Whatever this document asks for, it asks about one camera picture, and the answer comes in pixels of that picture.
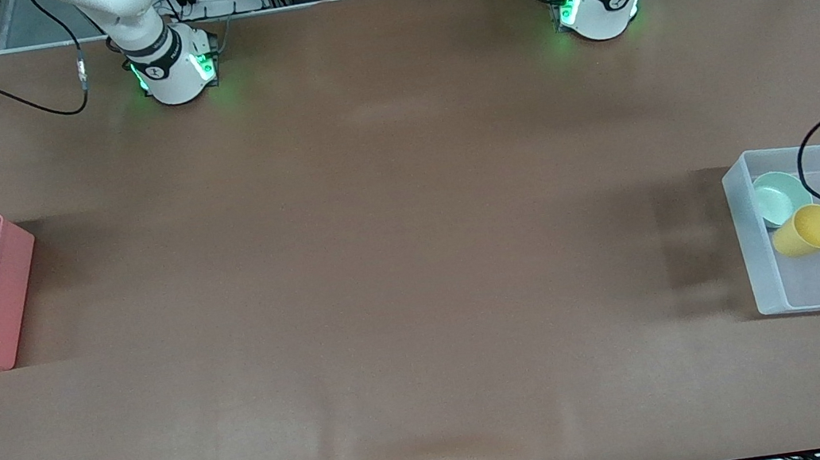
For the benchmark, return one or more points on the yellow cup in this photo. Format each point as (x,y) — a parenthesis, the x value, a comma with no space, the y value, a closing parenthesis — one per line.
(800,235)

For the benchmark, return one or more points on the green ceramic bowl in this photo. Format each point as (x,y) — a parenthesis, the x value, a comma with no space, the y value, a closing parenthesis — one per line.
(779,198)

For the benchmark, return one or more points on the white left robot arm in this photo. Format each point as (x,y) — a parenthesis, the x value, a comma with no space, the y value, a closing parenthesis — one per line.
(601,18)

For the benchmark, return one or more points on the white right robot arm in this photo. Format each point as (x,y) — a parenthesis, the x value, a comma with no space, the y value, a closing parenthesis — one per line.
(172,79)

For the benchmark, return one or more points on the brown table cover mat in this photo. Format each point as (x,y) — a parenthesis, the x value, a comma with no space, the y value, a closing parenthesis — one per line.
(409,222)

